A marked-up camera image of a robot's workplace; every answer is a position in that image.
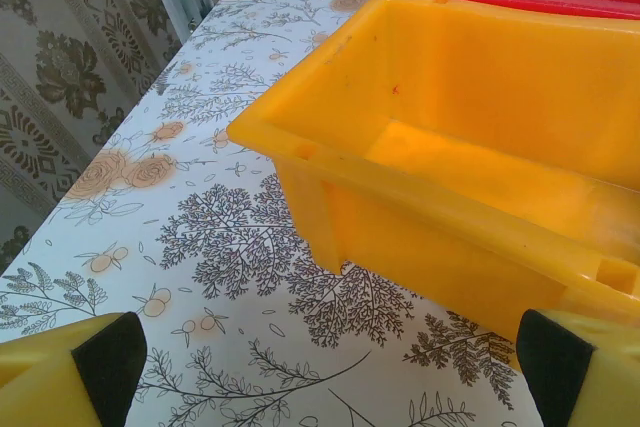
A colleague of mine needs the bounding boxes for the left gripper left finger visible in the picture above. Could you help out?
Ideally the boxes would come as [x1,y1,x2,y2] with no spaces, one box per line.
[0,310,148,427]

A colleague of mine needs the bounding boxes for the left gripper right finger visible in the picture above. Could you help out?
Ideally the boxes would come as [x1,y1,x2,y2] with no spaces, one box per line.
[515,306,640,427]

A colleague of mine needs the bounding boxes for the floral tablecloth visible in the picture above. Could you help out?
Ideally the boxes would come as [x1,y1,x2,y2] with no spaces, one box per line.
[0,0,531,427]

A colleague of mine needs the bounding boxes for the yellow plastic bin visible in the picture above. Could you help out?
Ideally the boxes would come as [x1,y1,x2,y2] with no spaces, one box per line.
[227,0,640,348]

